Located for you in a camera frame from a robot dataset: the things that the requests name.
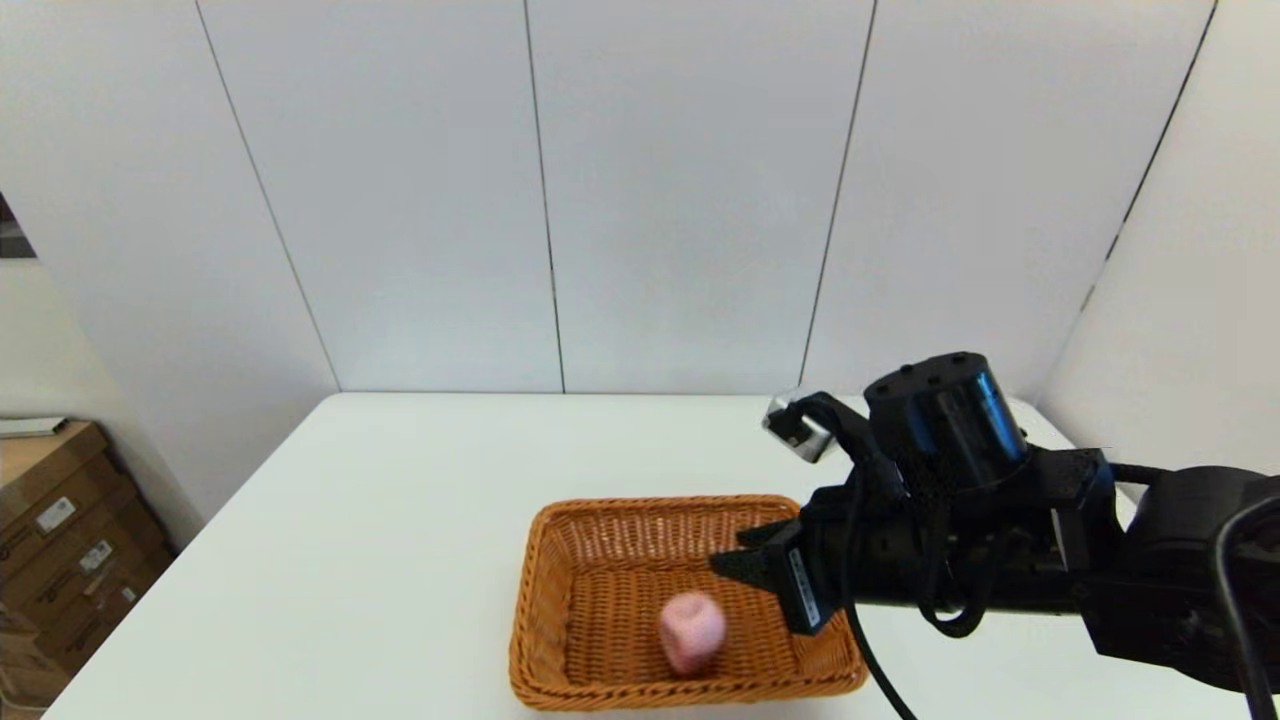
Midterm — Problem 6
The pink peach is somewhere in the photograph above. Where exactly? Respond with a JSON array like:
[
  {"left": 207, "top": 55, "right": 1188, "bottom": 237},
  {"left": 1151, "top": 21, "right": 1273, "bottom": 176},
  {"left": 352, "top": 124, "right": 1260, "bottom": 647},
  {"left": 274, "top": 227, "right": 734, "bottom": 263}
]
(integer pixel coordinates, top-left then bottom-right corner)
[{"left": 658, "top": 591, "right": 728, "bottom": 678}]

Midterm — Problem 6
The brown woven wicker basket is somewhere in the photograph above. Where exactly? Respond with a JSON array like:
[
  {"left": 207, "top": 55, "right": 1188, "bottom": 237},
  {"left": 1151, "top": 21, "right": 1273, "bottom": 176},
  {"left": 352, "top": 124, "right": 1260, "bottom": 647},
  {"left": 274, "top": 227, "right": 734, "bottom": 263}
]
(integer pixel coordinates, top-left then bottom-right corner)
[{"left": 508, "top": 494, "right": 869, "bottom": 713}]

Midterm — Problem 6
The brown cardboard box with label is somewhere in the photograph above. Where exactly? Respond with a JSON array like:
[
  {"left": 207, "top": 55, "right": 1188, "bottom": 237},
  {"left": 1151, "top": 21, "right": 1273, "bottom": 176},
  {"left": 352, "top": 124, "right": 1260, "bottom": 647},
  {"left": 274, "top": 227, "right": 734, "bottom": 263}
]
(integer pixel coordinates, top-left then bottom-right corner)
[
  {"left": 0, "top": 548, "right": 181, "bottom": 706},
  {"left": 0, "top": 422, "right": 136, "bottom": 561},
  {"left": 0, "top": 498, "right": 167, "bottom": 626}
]

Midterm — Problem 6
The thin black camera cable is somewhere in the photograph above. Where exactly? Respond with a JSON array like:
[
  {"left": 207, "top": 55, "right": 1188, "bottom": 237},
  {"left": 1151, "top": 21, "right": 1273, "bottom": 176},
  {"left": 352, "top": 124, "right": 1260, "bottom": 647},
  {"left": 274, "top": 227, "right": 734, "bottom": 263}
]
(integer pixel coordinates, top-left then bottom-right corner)
[{"left": 790, "top": 392, "right": 919, "bottom": 720}]

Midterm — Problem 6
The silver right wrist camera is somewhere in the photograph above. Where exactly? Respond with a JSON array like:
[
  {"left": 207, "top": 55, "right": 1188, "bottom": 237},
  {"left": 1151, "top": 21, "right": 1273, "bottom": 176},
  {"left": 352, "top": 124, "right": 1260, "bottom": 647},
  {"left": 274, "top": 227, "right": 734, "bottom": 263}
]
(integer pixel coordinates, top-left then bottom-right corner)
[{"left": 763, "top": 394, "right": 839, "bottom": 464}]

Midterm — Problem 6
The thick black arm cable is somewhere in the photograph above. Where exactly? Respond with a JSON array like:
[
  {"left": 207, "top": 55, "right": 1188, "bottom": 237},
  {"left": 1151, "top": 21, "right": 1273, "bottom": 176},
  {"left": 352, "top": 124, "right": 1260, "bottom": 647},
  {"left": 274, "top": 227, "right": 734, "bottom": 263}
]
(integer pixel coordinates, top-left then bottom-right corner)
[{"left": 1212, "top": 494, "right": 1280, "bottom": 720}]

